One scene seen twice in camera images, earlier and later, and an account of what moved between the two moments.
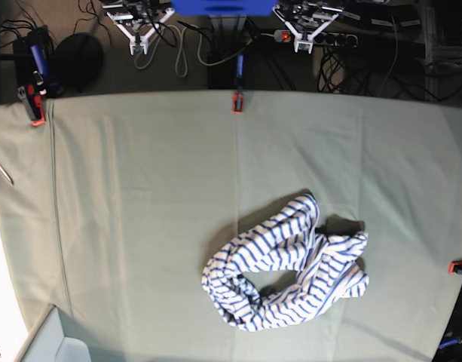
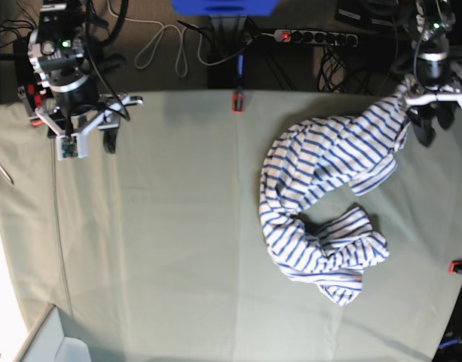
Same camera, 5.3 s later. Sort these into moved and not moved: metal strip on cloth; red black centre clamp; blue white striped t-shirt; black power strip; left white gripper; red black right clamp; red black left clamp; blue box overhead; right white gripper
Moved: right white gripper; left white gripper; blue white striped t-shirt
Not moved: red black right clamp; blue box overhead; metal strip on cloth; red black centre clamp; black power strip; red black left clamp
